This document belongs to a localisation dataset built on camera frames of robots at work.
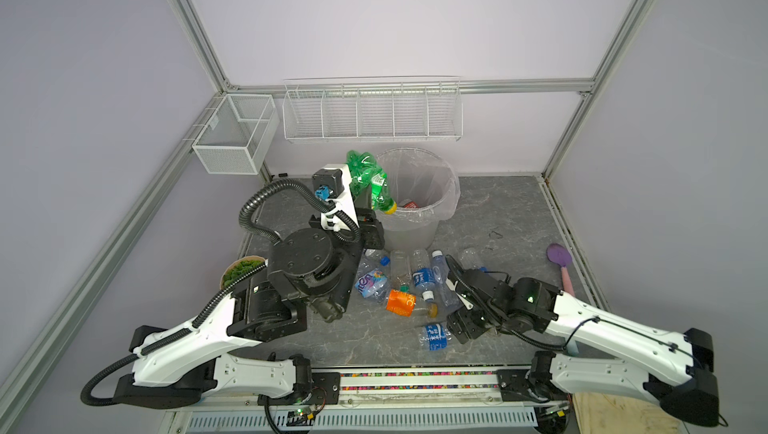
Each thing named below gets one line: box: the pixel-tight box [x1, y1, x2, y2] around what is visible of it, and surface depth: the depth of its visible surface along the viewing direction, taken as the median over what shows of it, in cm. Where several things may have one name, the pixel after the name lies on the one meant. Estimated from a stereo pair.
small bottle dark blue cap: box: [364, 248, 391, 267], surface depth 96 cm
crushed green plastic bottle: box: [346, 150, 397, 215], surface depth 50 cm
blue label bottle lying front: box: [418, 323, 452, 351], surface depth 78 cm
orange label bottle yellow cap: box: [386, 289, 438, 318], surface depth 84 cm
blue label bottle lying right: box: [460, 247, 488, 272], surface depth 95 cm
